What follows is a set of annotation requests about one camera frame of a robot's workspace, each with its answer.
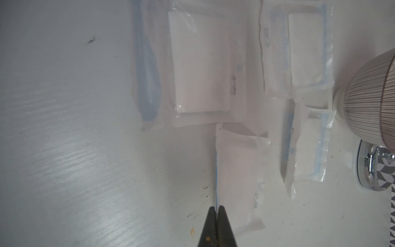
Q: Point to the small clear glass bowl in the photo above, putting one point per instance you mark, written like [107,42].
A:
[367,103]

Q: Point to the silver wire stand pink ornaments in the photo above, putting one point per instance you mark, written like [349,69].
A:
[376,172]

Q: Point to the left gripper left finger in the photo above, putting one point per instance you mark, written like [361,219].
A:
[208,236]

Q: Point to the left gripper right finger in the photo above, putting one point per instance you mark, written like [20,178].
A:
[225,234]

